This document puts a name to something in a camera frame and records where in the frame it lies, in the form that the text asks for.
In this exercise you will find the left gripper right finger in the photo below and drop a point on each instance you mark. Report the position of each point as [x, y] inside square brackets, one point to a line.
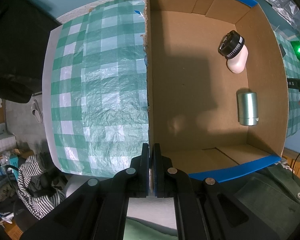
[161, 164]

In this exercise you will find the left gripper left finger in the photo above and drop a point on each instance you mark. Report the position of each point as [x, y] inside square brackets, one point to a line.
[140, 180]

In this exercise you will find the teal metal cylinder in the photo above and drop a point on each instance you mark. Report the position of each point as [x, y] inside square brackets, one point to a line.
[248, 109]

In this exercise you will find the white oval case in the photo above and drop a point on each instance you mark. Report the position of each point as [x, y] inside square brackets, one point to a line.
[238, 63]

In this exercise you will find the blue-rimmed cardboard box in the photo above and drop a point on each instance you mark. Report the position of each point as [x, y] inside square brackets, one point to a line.
[192, 95]

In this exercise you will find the black power adapter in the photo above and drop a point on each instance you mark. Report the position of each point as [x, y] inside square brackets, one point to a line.
[282, 50]

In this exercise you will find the green checkered tablecloth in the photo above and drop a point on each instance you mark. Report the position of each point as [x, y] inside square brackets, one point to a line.
[99, 90]

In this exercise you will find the striped cloth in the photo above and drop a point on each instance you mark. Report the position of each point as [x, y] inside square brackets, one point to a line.
[35, 185]

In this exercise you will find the green jacket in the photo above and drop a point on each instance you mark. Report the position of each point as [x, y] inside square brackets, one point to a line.
[273, 194]

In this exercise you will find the white sandals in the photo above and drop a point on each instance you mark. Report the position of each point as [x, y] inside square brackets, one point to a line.
[36, 111]

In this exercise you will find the black hanging garment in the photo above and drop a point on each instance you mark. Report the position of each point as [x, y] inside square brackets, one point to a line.
[24, 33]

